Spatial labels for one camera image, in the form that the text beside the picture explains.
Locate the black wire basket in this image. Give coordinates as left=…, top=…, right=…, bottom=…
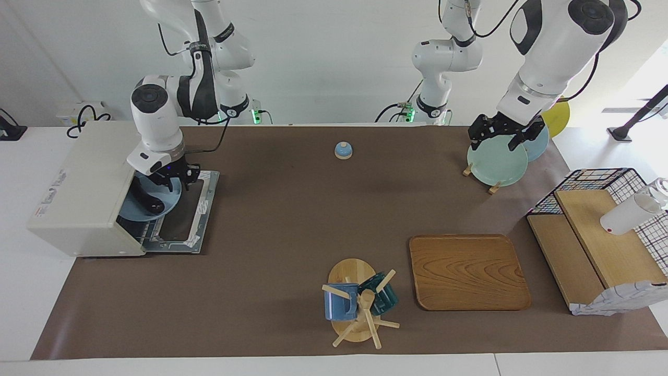
left=526, top=168, right=668, bottom=277

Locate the brown table mat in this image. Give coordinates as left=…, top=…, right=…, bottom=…
left=30, top=125, right=668, bottom=361

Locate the light blue racked plate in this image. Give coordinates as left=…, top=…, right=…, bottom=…
left=521, top=127, right=550, bottom=162

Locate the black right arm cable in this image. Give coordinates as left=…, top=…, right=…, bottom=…
left=157, top=10, right=233, bottom=155

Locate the yellow plate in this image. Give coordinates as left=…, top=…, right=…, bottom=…
left=543, top=99, right=571, bottom=138

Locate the black floor stand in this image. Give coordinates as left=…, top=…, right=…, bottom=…
left=607, top=84, right=668, bottom=143

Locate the white cup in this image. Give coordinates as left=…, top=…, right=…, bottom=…
left=600, top=178, right=668, bottom=236

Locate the wooden plate rack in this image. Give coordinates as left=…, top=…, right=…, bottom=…
left=462, top=163, right=502, bottom=195

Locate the wooden mug tree stand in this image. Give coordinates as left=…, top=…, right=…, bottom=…
left=321, top=258, right=400, bottom=349

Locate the light wooden stepped shelf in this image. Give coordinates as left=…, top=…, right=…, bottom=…
left=526, top=189, right=668, bottom=314

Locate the black desk clamp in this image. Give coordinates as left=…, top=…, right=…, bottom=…
left=0, top=108, right=28, bottom=142

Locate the cream toaster oven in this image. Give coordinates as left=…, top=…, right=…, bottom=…
left=27, top=121, right=220, bottom=257

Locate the glass oven door with handle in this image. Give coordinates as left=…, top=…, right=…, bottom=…
left=142, top=170, right=220, bottom=255

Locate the dark green ceramic mug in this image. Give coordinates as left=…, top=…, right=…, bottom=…
left=358, top=272, right=399, bottom=316

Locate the brown wooden tray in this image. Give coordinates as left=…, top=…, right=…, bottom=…
left=409, top=234, right=532, bottom=312

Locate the blue ceramic mug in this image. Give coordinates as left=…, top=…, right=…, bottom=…
left=324, top=283, right=361, bottom=321

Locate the pale green plate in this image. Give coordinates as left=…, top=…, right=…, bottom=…
left=467, top=136, right=529, bottom=187

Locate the black power strip cable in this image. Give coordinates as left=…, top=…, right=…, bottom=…
left=66, top=104, right=112, bottom=139

